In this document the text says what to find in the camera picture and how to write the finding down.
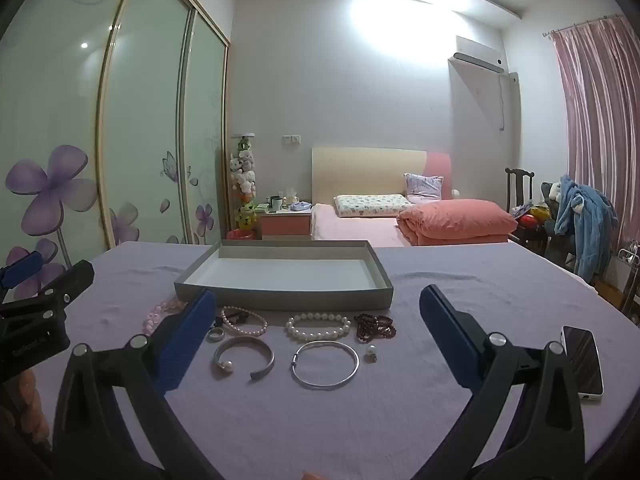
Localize red and yellow toys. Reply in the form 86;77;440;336
516;204;552;232

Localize purple square pillow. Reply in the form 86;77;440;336
403;173;445;204

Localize pink pearl bracelet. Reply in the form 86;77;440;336
220;305;269;337

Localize white pearl bracelet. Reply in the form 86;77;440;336
286;312;352;344

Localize person's left hand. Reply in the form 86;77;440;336
14;369;52;445

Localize dark red bead bracelet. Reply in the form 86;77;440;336
291;340;361;390
353;312;397;344

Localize floral sliding door wardrobe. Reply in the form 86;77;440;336
0;0;232;302

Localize metal rack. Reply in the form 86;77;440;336
617;241;640;322

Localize grey shallow tray box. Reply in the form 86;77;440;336
174;239;395;311

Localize blue fleece garment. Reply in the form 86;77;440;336
553;174;619;277

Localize white patterned pillow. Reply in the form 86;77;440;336
333;193;416;219

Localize pink curtain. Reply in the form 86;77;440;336
552;12;640;263

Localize pink stone bead bracelet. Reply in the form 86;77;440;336
143;296;187;336

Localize folded pink quilt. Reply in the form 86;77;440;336
397;198;519;247

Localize white smartphone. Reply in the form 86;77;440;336
560;325;605;402

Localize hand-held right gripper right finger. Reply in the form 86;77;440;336
419;284;587;480

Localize pink and wood nightstand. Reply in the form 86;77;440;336
258;207;314;239

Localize hanging column of plush toys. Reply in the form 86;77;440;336
228;132;260;234

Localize bed with pink sheet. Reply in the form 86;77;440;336
310;147;518;249

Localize dark wooden chair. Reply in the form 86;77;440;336
504;167;549;257

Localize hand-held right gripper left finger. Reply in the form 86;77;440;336
52;287;226;480

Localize silver cuff bangle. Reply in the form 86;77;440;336
212;336;276;381

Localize purple tablecloth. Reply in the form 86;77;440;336
30;240;640;480

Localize white wall air conditioner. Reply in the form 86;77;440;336
448;35;509;75

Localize metal curtain rod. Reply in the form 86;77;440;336
542;12;627;39

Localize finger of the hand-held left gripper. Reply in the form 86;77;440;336
0;250;45;291
0;259;96;333

